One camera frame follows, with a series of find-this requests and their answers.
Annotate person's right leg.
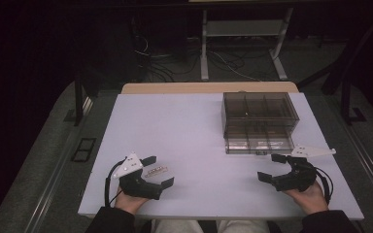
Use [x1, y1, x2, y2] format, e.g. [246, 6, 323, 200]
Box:
[216, 219, 271, 233]

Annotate clear brown drawer box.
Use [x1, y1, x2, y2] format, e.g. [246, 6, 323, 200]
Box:
[220, 91, 300, 155]

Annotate black metal stand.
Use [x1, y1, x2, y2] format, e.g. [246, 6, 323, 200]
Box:
[64, 72, 94, 127]
[295, 9, 373, 126]

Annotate person's leg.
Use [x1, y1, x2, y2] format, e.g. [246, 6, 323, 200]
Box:
[216, 219, 271, 233]
[150, 219, 205, 233]

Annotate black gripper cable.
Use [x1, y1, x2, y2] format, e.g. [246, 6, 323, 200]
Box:
[314, 166, 335, 206]
[104, 158, 127, 208]

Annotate person's left leg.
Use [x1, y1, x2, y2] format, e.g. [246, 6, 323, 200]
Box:
[150, 219, 205, 233]

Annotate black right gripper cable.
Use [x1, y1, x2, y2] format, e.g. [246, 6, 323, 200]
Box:
[314, 166, 335, 206]

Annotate person's left hand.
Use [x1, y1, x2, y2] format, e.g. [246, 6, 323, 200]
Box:
[115, 186, 150, 216]

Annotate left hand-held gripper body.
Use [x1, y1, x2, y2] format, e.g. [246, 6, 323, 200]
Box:
[112, 152, 163, 201]

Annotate metal floor rail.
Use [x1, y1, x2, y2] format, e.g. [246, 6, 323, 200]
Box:
[336, 119, 373, 210]
[22, 96, 93, 233]

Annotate black floor socket frame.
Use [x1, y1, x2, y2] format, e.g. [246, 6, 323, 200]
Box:
[71, 137, 97, 163]

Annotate small brown metal strip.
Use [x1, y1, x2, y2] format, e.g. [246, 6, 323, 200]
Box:
[144, 165, 169, 179]

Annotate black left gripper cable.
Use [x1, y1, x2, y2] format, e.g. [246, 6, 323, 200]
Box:
[104, 158, 127, 208]

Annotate person's right hand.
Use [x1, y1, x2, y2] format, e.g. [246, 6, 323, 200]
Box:
[283, 180, 329, 216]

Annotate white metal stand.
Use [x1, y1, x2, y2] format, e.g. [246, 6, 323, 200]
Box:
[200, 8, 294, 82]

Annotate wooden table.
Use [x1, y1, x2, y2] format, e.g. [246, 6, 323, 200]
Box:
[120, 81, 300, 95]

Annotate black floor cables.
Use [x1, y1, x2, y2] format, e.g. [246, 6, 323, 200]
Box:
[130, 18, 273, 83]

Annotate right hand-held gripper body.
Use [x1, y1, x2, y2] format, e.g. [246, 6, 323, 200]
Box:
[271, 145, 337, 192]

